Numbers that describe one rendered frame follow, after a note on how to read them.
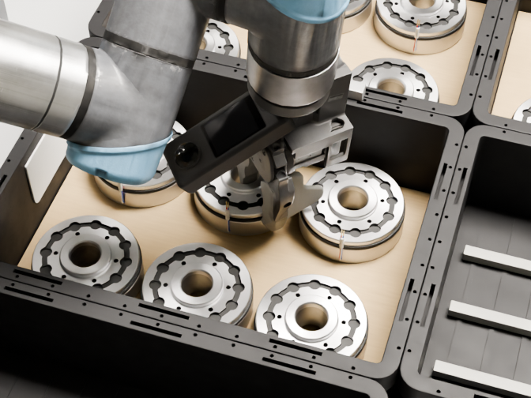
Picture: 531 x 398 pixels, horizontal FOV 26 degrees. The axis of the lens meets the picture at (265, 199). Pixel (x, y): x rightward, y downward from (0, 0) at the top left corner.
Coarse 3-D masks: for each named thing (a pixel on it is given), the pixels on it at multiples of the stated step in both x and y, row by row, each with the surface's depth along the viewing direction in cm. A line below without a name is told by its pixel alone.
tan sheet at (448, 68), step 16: (480, 16) 133; (240, 32) 132; (352, 32) 132; (368, 32) 132; (464, 32) 132; (352, 48) 130; (368, 48) 130; (384, 48) 130; (464, 48) 130; (352, 64) 128; (416, 64) 128; (432, 64) 128; (448, 64) 128; (464, 64) 128; (448, 80) 127; (448, 96) 125
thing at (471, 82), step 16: (112, 0) 120; (496, 0) 120; (96, 16) 119; (496, 16) 119; (96, 32) 117; (480, 32) 117; (480, 48) 118; (224, 64) 114; (240, 64) 114; (480, 64) 114; (464, 80) 113; (368, 96) 112; (384, 96) 112; (400, 96) 112; (464, 96) 112; (432, 112) 110; (448, 112) 110; (464, 112) 110; (464, 128) 112
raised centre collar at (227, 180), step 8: (232, 168) 115; (224, 176) 113; (224, 184) 113; (232, 184) 113; (240, 184) 113; (248, 184) 113; (256, 184) 113; (240, 192) 113; (248, 192) 113; (256, 192) 113
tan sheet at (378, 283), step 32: (64, 192) 117; (96, 192) 117; (416, 192) 117; (128, 224) 114; (160, 224) 114; (192, 224) 114; (288, 224) 114; (416, 224) 114; (256, 256) 112; (288, 256) 112; (320, 256) 112; (384, 256) 112; (256, 288) 110; (352, 288) 110; (384, 288) 110; (384, 320) 107
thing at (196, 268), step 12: (192, 264) 107; (204, 264) 107; (180, 276) 106; (216, 276) 106; (180, 288) 105; (216, 288) 105; (180, 300) 104; (192, 300) 104; (204, 300) 104; (216, 300) 105
